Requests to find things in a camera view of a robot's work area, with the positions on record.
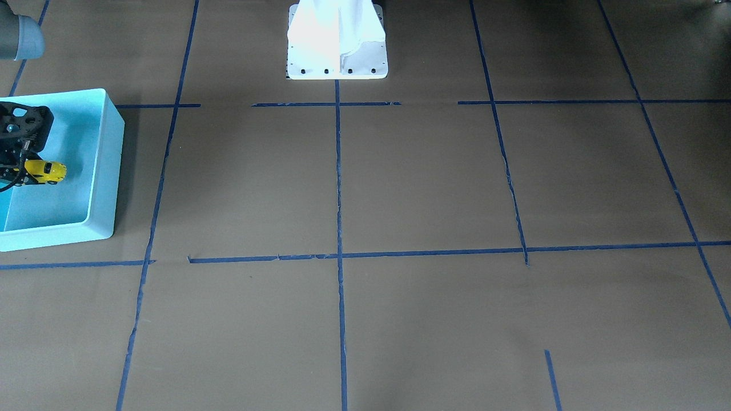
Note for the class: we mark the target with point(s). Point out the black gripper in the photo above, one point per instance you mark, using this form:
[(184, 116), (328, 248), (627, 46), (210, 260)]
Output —
[(12, 171)]

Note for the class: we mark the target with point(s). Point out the yellow beetle toy car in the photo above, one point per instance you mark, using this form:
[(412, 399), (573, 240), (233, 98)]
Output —
[(44, 172)]

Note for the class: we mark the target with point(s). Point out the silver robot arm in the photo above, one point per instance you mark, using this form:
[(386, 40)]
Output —
[(21, 39)]

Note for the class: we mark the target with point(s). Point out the light blue plastic bin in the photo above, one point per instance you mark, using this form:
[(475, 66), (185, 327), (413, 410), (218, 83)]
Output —
[(86, 136)]

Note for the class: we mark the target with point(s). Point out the white mounting pillar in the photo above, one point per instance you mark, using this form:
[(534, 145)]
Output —
[(336, 40)]

